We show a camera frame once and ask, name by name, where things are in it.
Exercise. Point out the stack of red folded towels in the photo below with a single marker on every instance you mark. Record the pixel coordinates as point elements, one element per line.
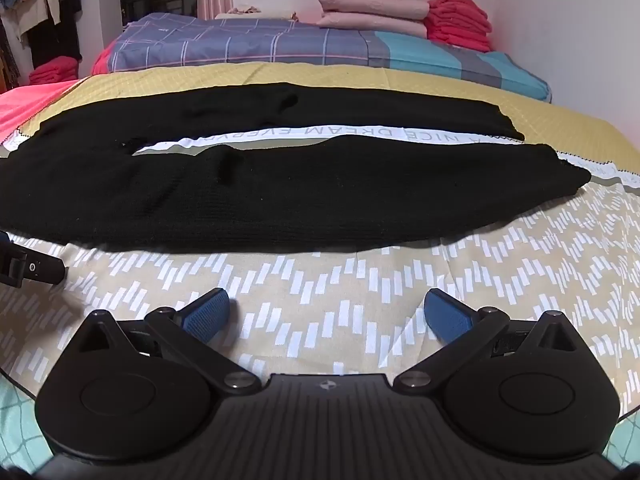
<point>457,22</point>

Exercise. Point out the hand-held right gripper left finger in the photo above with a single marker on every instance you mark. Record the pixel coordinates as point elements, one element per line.
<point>207,312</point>

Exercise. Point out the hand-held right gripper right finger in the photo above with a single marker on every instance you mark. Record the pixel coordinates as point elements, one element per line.
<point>446,316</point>

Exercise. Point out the coral fleece blanket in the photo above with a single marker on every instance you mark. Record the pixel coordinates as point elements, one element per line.
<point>25,105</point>

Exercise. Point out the pile of red clothes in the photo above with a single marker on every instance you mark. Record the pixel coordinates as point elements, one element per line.
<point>52,71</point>

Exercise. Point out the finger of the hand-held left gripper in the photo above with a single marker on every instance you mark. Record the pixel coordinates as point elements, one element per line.
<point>35,267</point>

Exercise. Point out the red folded blanket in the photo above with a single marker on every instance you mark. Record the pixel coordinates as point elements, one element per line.
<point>101,62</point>

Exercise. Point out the plaid folded quilt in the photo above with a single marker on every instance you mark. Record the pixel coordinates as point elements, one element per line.
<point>250,40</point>

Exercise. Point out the yellow printed blanket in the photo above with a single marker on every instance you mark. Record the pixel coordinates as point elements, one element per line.
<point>350,310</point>

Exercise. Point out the pink folded sheet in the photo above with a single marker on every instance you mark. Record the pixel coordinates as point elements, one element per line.
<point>375,2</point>
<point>370,25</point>

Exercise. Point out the hanging clothes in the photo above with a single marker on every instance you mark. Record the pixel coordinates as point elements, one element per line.
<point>50,5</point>

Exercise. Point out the black knit pants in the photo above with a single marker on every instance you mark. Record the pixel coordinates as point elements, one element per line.
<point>300,200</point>

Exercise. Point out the teal patterned bedsheet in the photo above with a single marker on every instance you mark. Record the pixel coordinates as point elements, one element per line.
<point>15,415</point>

